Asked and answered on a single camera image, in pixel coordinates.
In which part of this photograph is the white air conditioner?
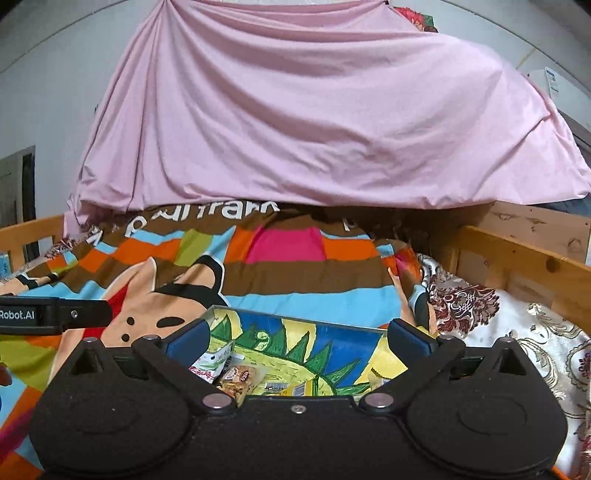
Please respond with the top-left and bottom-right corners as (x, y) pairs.
(526, 67), (591, 127)

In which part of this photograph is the white floral bedsheet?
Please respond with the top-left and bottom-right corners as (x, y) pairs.
(416, 251), (591, 480)

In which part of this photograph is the yellow snack packet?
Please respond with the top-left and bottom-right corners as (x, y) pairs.
(263, 376), (320, 400)

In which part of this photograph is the pink sheet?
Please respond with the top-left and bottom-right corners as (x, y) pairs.
(65, 0), (591, 236)

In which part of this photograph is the printed cartoon blanket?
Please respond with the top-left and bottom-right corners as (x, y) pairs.
(0, 200), (437, 480)

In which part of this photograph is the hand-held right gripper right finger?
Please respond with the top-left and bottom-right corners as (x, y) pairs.
(359, 318), (541, 416)

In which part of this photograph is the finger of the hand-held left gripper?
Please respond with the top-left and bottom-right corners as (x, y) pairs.
(60, 299), (114, 329)

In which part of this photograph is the red floral cloth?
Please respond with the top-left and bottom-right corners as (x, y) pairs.
(392, 6), (438, 33)

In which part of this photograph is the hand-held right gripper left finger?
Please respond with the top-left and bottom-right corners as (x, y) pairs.
(55, 318), (237, 416)

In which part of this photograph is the wooden bed frame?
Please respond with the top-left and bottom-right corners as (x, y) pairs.
(0, 202), (591, 334)

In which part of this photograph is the nut bar packet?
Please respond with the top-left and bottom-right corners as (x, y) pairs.
(215, 362), (269, 404)

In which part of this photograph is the grey tray with dinosaur drawing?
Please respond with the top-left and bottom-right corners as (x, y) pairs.
(185, 305), (411, 402)

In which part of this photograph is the grey door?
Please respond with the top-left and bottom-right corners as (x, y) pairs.
(0, 145), (37, 227)

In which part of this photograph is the white packet with red print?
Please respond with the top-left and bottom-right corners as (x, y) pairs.
(189, 344), (237, 385)

